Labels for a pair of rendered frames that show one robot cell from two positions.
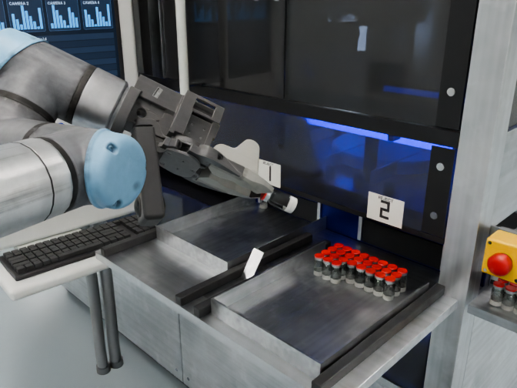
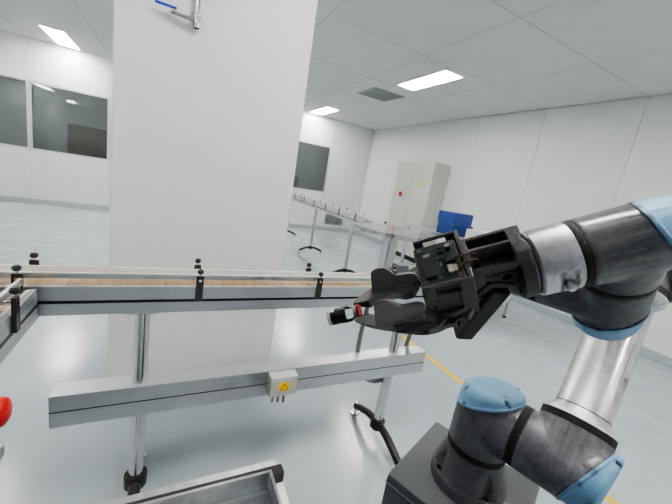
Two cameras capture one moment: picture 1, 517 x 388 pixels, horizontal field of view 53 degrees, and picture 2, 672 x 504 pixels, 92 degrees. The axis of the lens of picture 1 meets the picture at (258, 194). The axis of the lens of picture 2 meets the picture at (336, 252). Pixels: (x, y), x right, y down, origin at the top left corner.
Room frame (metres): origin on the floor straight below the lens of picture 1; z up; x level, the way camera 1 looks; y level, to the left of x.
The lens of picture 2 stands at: (1.04, 0.07, 1.37)
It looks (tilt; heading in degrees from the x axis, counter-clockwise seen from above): 12 degrees down; 197
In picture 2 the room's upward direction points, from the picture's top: 10 degrees clockwise
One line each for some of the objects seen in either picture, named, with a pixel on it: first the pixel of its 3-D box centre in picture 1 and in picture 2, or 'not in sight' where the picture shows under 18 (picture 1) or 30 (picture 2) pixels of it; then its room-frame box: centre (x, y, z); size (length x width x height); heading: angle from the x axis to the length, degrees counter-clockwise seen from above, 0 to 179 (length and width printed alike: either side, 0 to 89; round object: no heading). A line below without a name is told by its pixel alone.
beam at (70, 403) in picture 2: not in sight; (282, 375); (-0.16, -0.45, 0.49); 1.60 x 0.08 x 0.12; 135
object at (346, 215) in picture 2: not in sight; (317, 204); (-4.52, -2.15, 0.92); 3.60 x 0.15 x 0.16; 45
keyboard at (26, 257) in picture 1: (84, 242); not in sight; (1.25, 0.47, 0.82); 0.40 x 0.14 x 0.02; 131
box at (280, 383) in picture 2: not in sight; (282, 383); (-0.10, -0.42, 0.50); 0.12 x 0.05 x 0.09; 135
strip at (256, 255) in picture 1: (235, 273); not in sight; (0.93, 0.05, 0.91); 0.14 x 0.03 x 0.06; 134
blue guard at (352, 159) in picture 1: (154, 115); not in sight; (1.60, 0.33, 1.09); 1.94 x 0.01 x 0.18; 45
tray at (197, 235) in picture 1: (242, 227); not in sight; (1.18, 0.04, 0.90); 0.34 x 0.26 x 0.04; 135
